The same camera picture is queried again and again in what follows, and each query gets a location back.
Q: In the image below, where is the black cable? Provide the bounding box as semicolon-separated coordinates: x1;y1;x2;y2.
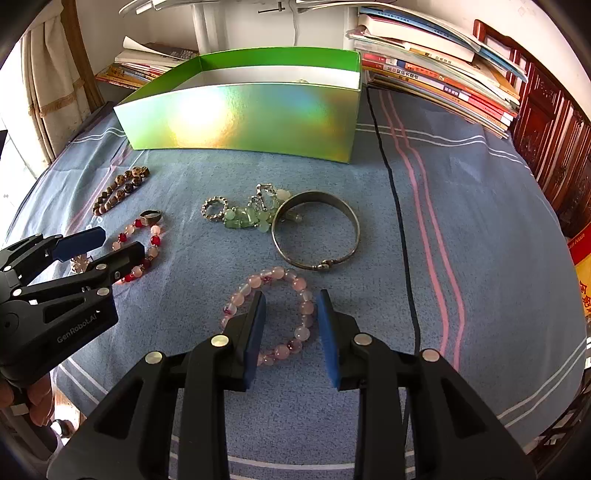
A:
366;86;423;444

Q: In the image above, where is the left hand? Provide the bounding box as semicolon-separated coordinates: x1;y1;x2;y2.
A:
0;374;54;426

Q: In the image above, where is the green holographic box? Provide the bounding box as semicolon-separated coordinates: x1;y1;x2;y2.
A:
114;47;362;163

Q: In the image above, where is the right stack of books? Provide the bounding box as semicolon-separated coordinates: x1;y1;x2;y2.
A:
346;2;528;138

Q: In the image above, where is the left stack of books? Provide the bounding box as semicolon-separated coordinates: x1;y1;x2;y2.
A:
95;36;198;90

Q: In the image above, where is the brown wooden bead bracelet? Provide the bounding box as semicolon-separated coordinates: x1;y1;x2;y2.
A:
91;165;151;217

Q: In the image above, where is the red wooden headboard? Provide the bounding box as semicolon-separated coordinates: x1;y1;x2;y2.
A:
473;19;590;238

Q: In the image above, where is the white desk frame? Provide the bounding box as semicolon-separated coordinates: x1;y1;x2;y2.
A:
116;1;358;53

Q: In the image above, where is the blue striped bedsheet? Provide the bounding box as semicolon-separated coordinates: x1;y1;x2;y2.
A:
1;88;587;479

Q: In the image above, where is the red yellow gift bag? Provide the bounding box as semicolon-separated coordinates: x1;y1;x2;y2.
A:
568;227;591;319

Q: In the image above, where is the beige curtain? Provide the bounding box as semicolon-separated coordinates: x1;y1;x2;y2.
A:
20;0;104;165

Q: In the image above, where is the green jade charm bracelet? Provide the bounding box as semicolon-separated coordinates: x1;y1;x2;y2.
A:
222;182;293;234

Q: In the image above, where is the silver metal bangle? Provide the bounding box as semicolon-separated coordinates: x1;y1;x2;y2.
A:
270;190;361;272

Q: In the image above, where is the red pink bead bracelet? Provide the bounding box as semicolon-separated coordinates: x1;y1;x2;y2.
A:
110;216;164;285

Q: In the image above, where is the stack of books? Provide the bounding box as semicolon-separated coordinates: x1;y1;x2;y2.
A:
346;2;528;138
95;36;198;90

